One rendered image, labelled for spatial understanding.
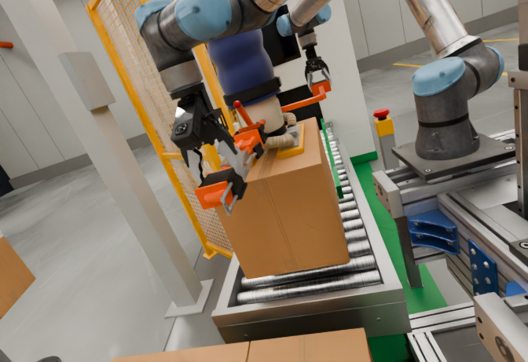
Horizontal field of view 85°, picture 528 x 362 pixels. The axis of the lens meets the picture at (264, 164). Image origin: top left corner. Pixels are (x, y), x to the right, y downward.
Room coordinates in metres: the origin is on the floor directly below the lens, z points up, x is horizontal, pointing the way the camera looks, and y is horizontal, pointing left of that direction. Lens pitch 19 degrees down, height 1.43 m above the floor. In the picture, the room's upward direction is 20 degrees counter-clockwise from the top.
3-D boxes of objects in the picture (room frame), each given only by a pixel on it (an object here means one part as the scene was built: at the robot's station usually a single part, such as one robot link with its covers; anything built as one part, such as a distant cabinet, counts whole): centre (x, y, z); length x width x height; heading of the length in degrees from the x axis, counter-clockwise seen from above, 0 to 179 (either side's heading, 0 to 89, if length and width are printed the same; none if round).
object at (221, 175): (0.59, 0.11, 1.21); 0.08 x 0.07 x 0.05; 165
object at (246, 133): (0.93, 0.01, 1.21); 0.10 x 0.08 x 0.06; 75
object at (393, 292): (0.82, 0.05, 0.58); 0.70 x 0.03 x 0.06; 76
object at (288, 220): (1.17, -0.05, 0.88); 0.60 x 0.40 x 0.40; 165
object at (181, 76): (0.61, 0.10, 1.44); 0.08 x 0.08 x 0.05
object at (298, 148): (1.15, -0.14, 1.10); 0.34 x 0.10 x 0.05; 165
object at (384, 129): (1.25, -0.58, 0.50); 0.07 x 0.07 x 1.00; 76
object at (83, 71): (1.76, 0.75, 1.62); 0.20 x 0.05 x 0.30; 166
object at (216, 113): (0.61, 0.09, 1.36); 0.09 x 0.08 x 0.12; 165
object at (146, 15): (0.60, 0.09, 1.52); 0.09 x 0.08 x 0.11; 41
